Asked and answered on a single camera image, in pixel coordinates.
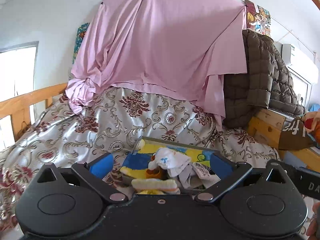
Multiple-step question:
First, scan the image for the brown quilted jacket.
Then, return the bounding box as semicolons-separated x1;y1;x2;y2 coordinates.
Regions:
223;29;305;128

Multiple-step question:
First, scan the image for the person's right hand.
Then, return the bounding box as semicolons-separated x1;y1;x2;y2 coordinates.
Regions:
306;202;320;240

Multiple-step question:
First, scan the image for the blue yellow sponge cloth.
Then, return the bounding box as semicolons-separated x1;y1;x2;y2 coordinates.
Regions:
120;153;152;179

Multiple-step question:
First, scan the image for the grey linen drawstring pouch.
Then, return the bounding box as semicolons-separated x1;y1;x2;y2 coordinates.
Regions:
178;163;221;189

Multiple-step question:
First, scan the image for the pink draped sheet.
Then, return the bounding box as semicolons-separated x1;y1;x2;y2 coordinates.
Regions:
66;0;247;124

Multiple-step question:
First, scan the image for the floral satin bedspread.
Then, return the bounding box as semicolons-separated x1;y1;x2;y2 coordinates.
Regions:
0;86;320;240

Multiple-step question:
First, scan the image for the teal patterned wall poster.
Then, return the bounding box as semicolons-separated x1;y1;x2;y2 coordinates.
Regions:
72;23;89;63

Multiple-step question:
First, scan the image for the grey tray with colourful liner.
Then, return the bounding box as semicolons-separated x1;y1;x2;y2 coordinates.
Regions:
120;137;220;194

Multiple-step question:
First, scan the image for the white quilted baby cloth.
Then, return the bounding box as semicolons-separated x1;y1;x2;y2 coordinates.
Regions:
154;147;191;177

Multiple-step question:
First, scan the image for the brown pillow with white letters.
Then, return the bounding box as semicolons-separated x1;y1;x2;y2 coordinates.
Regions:
278;118;317;151

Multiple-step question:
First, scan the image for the wooden side railing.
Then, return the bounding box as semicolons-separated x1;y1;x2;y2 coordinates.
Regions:
0;83;67;142

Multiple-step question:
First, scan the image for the white air conditioner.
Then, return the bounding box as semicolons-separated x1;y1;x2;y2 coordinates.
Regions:
281;44;319;85

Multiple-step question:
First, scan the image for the colourful cartoon blanket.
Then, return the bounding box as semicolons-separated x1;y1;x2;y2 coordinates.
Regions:
302;111;320;145

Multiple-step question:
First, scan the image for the cartoon wall poster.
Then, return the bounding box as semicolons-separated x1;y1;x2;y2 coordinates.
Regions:
244;0;271;36

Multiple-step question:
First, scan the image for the orange plastic cup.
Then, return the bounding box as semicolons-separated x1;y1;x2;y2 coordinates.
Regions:
146;155;168;180

